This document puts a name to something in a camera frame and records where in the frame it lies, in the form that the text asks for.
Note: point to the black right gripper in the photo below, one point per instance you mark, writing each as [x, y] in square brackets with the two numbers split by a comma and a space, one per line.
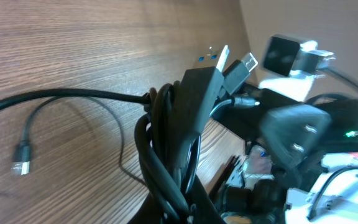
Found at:
[290, 130]

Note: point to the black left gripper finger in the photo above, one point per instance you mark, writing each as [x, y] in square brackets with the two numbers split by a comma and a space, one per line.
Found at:
[202, 209]

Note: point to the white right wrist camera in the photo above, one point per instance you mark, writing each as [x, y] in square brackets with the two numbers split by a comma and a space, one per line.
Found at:
[292, 65]

